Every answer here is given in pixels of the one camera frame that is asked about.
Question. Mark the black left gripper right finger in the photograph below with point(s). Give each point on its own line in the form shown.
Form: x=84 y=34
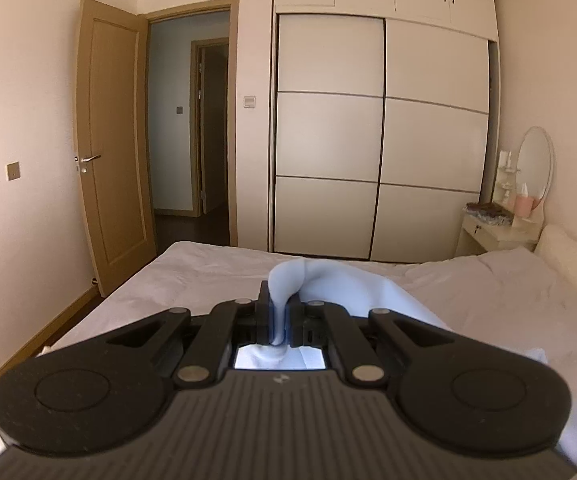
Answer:
x=371 y=350

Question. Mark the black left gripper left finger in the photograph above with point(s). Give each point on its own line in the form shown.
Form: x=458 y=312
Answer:
x=194 y=351

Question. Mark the light blue t-shirt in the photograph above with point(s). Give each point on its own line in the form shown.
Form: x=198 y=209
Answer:
x=358 y=291

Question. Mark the cream dressing table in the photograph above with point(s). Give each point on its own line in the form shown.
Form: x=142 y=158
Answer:
x=477 y=236

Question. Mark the dark patterned box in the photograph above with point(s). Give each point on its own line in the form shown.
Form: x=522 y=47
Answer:
x=490 y=213

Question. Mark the pink cup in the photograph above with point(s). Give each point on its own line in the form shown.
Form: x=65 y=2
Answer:
x=523 y=206

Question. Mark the cream sliding wardrobe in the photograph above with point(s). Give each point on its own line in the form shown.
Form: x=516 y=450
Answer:
x=384 y=123

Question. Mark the brown wooden door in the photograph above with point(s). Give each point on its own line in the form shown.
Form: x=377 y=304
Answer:
x=111 y=142

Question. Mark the white oval vanity mirror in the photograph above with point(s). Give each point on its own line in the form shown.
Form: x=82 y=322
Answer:
x=535 y=165

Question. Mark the brass wall socket plate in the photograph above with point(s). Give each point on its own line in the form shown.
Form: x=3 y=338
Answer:
x=12 y=171

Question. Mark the wall light switch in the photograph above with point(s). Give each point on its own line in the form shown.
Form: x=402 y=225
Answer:
x=249 y=102

